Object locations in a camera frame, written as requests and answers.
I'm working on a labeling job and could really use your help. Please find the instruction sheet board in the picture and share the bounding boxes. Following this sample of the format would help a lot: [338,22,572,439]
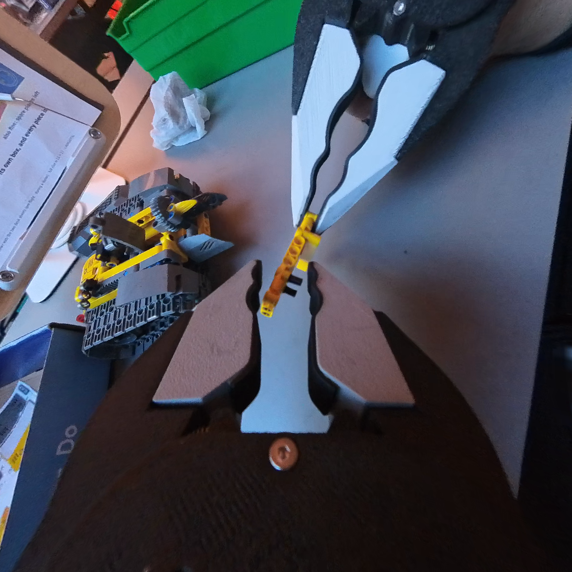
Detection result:
[0,14,128,320]

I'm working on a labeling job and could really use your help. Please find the navy box base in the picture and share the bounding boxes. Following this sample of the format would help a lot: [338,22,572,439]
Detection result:
[0,324,114,572]

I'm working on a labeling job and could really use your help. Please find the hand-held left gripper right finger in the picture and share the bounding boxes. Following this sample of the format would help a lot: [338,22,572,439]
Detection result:
[309,262,414,414]

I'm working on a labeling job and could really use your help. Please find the yellow grey toy bulldozer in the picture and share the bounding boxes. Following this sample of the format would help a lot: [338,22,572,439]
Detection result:
[70,168,235,360]

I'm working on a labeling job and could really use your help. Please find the yellow toy beam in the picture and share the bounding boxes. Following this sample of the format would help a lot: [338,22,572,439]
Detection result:
[259,213,321,319]

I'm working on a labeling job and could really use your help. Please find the grey desk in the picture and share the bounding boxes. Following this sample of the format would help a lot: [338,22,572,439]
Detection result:
[27,45,572,501]

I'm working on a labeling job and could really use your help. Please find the printed booklet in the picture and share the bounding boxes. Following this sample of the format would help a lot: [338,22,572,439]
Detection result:
[0,380,39,546]

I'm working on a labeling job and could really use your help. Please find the green plastic bin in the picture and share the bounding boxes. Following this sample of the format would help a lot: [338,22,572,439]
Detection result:
[108,0,306,90]

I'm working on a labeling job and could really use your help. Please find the crumpled white tissue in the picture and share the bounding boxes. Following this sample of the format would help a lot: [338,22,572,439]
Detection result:
[150,74,212,150]

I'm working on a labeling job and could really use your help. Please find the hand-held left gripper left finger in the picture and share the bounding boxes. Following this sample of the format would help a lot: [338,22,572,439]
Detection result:
[154,261,263,414]

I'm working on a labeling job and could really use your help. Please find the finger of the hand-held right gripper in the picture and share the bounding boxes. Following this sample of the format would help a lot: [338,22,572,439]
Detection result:
[293,24,363,229]
[318,61,447,233]

